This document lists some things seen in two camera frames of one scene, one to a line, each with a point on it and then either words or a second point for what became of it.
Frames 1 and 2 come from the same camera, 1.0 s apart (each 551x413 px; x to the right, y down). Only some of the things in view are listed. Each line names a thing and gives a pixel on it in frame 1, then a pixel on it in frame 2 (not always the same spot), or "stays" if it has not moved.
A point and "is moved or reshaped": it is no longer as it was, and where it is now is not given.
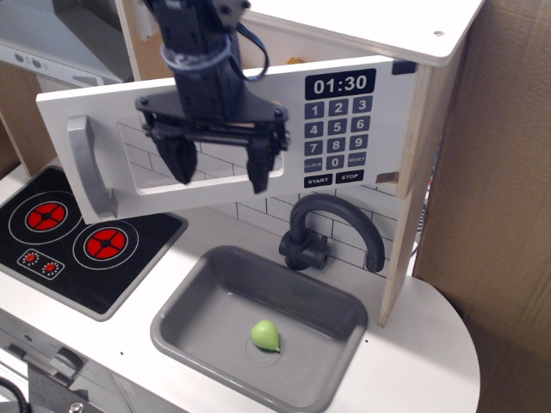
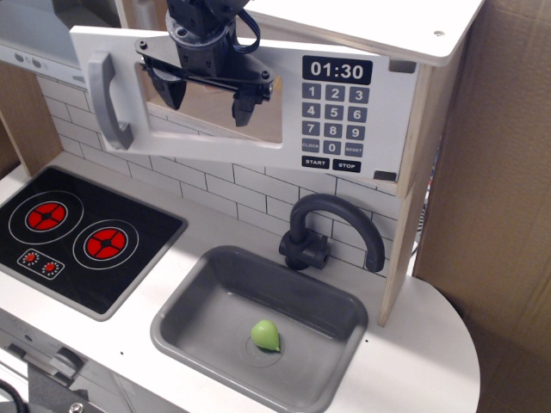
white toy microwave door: x=350 y=127 is moved or reshaped
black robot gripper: x=213 y=104 → x=213 y=60
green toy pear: x=266 y=335 stays
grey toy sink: x=262 y=331 stays
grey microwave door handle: x=102 y=199 → x=101 y=71
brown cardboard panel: x=485 y=244 stays
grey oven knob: x=63 y=364 stays
